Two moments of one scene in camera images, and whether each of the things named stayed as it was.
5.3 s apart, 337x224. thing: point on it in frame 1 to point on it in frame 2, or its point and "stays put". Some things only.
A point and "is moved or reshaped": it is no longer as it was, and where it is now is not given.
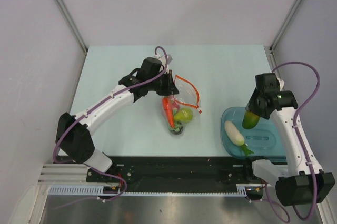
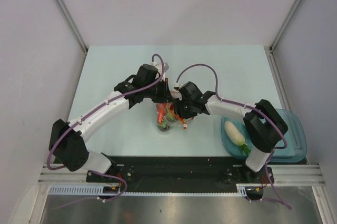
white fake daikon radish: x=236 y=137 stays put
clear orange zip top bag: x=181 y=109 is moved or reshaped
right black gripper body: x=254 y=105 to x=184 y=108
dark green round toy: x=177 y=129 to x=165 y=129
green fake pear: x=184 y=115 is moved or reshaped
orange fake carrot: x=168 y=110 to x=161 y=113
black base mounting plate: x=145 y=174 stays put
